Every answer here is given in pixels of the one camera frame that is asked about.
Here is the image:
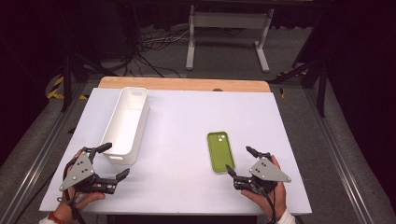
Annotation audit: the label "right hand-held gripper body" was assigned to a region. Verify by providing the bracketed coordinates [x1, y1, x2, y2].
[233, 151, 292, 196]

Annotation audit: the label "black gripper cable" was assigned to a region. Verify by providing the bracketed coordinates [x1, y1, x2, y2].
[56, 157, 88, 224]
[261, 189, 278, 224]

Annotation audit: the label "person's right hand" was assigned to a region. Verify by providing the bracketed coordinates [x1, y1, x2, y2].
[241, 155, 288, 223]

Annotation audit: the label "grey metal stand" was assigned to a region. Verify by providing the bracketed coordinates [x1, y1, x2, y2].
[185, 4, 276, 74]

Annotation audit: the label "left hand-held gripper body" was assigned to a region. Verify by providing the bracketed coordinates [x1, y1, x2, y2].
[59, 147, 120, 195]

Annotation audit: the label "person's left hand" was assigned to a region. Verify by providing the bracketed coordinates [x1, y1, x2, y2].
[48, 149, 106, 224]

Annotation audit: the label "black tripod stand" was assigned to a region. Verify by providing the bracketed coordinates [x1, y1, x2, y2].
[60, 50, 120, 114]
[269, 17, 332, 119]

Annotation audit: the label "green phone case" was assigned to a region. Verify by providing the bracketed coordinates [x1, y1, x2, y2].
[206, 131, 236, 174]

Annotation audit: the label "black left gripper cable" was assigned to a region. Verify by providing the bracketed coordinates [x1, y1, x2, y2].
[56, 157, 88, 224]

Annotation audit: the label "black floor cables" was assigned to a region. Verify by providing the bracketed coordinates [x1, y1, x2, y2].
[122, 26, 191, 79]

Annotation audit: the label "yellow black floor tape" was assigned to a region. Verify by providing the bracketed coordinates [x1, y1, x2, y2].
[46, 76, 89, 101]

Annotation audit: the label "white plastic basket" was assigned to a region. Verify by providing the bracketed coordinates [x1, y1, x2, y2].
[100, 86, 150, 166]

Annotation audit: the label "red bracelet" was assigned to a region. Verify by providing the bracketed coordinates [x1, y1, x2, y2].
[47, 212, 64, 224]

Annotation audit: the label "aluminium floor rail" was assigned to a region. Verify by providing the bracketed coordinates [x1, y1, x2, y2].
[0, 83, 87, 224]
[305, 88, 378, 224]

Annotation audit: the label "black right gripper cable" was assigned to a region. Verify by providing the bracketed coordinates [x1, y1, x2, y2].
[261, 189, 278, 224]

